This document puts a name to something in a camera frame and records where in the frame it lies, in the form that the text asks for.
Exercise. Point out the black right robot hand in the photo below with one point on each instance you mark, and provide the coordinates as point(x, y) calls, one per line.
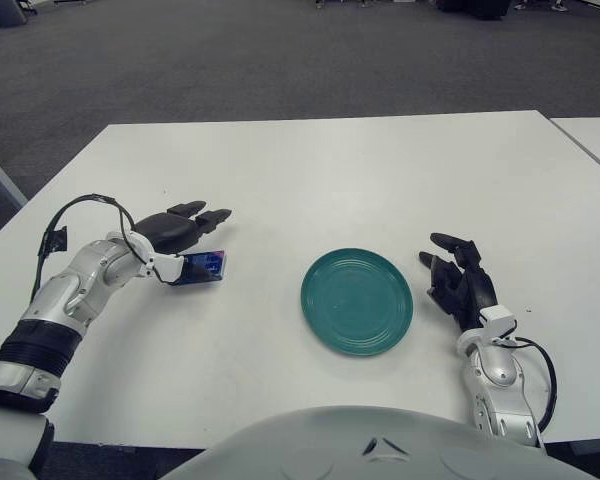
point(472, 287)

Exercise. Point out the white neighbouring table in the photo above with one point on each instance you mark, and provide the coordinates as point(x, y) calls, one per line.
point(595, 137)

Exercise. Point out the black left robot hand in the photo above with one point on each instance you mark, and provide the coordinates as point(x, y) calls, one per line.
point(172, 230)

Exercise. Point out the blue gum box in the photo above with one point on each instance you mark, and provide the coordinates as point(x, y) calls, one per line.
point(212, 262)

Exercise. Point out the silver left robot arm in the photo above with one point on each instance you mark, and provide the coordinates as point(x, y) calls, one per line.
point(65, 300)

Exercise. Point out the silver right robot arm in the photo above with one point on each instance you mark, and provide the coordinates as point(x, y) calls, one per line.
point(497, 382)

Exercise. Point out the teal round plate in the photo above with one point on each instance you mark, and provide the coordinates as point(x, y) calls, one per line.
point(356, 302)

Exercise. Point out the black bulky background object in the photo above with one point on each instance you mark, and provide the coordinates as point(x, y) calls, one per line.
point(472, 7)

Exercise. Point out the silver robot torso dome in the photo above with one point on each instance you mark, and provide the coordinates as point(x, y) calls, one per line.
point(380, 450)

